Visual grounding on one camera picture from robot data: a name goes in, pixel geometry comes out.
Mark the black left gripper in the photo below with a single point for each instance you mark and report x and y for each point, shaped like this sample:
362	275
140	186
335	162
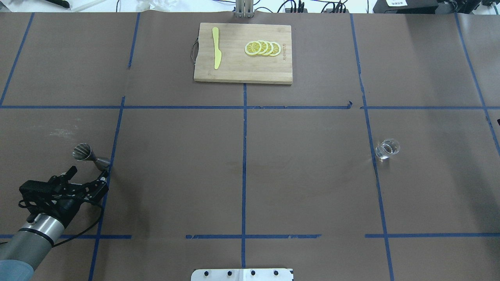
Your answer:
62	205

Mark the steel jigger measuring cup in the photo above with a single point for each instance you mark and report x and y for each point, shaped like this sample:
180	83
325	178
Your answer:
84	152

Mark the small clear glass cup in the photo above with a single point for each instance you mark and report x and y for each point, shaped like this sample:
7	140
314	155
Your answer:
386	149

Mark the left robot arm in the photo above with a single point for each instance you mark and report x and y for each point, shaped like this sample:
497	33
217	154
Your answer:
29	246

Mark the yellow plastic knife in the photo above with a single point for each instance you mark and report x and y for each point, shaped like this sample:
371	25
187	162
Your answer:
217	52

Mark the bamboo cutting board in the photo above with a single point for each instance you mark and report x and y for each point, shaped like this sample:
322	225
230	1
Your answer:
244	53

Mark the front lemon slice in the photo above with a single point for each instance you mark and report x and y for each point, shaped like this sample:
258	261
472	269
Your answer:
252	48

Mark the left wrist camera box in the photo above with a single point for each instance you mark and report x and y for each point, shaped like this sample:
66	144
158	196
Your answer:
38	188

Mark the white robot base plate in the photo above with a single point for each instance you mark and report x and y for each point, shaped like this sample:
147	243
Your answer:
258	274

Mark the aluminium frame post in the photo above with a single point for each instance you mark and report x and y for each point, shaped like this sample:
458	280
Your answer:
244	9

